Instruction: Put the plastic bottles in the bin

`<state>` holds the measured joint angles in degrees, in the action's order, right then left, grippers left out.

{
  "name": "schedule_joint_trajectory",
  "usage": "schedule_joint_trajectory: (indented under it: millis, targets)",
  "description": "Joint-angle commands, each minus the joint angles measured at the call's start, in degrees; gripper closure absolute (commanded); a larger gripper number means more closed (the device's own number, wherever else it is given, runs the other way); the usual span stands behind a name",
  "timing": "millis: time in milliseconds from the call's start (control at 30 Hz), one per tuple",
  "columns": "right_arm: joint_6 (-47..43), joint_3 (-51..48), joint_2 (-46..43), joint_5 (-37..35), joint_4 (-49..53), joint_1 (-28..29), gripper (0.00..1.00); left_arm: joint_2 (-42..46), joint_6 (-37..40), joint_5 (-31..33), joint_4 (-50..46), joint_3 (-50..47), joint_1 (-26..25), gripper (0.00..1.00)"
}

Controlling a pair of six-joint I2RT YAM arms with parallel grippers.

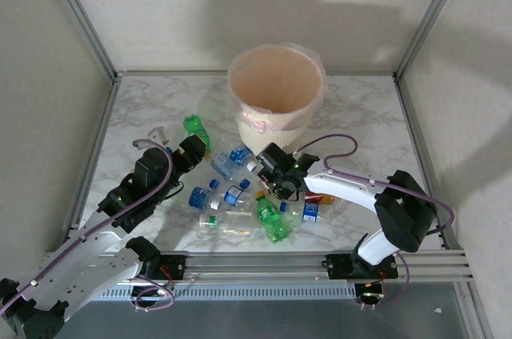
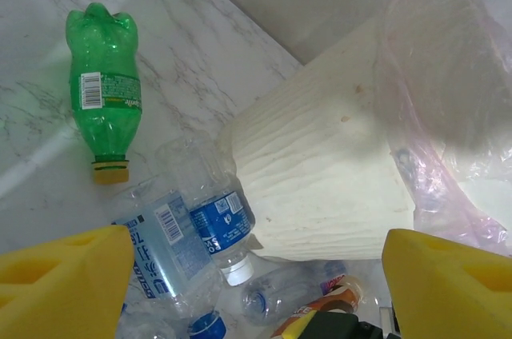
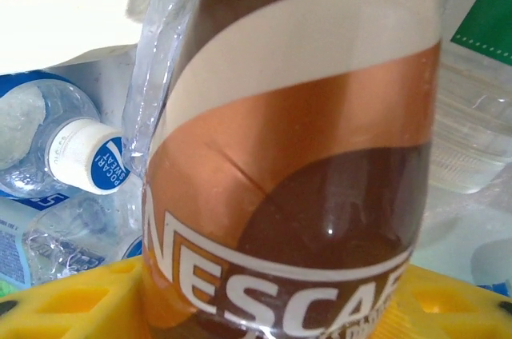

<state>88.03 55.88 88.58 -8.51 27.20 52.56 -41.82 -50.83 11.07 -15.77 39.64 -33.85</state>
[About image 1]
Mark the green bottle yellow cap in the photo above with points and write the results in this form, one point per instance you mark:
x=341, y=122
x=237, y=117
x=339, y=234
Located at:
x=272, y=219

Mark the green bottle without label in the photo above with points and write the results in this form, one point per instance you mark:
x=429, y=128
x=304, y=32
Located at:
x=194, y=123

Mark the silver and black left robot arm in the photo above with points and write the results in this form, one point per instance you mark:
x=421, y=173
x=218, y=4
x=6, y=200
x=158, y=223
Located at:
x=80, y=259

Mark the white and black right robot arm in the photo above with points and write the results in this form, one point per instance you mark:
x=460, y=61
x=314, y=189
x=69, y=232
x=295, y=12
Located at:
x=344, y=187

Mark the cream round waste bin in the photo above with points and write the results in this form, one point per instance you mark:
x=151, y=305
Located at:
x=272, y=137

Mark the pink translucent bin liner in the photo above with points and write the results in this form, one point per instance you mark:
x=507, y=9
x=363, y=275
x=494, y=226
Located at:
x=276, y=79

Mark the small clear plastic piece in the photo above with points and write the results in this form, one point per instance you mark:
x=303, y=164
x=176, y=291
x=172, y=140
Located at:
x=159, y=136

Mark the crushed clear bottle white cap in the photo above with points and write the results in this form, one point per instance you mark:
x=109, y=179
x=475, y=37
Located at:
x=236, y=155

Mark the blue bottle cap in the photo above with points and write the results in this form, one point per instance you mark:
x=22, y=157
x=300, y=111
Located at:
x=214, y=183

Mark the bottle red orange label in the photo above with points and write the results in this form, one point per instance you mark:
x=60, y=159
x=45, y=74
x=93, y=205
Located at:
x=320, y=198

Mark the clear bottle dark blue label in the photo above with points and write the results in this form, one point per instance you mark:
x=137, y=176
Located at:
x=310, y=211

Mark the crumpled bottle blue label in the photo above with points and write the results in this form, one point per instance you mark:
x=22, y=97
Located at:
x=198, y=196

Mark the long clear bottle green logo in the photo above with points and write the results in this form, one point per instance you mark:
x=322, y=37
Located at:
x=224, y=224

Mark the wide aluminium mounting rail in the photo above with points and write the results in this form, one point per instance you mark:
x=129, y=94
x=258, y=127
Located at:
x=256, y=265

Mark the aluminium frame rail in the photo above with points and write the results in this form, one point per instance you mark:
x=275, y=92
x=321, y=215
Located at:
x=96, y=155
x=180, y=72
x=428, y=163

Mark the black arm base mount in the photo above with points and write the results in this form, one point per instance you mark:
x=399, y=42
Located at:
x=168, y=263
x=340, y=265

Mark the aluminium frame post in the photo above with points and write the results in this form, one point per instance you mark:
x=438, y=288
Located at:
x=434, y=15
x=80, y=15

